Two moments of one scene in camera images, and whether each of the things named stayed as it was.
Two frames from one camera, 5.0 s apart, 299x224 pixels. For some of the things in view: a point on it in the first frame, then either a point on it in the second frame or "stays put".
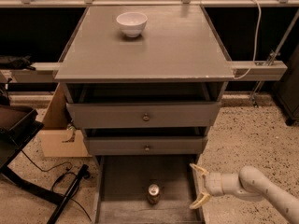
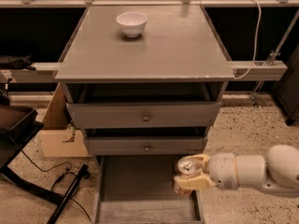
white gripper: x=213 y=183 to x=221 y=168
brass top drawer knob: x=146 y=118 stays put
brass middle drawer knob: x=147 y=148 stays put
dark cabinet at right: x=288 y=91 stays put
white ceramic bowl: x=132 y=23 stays put
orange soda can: x=153 y=196 to x=187 y=167
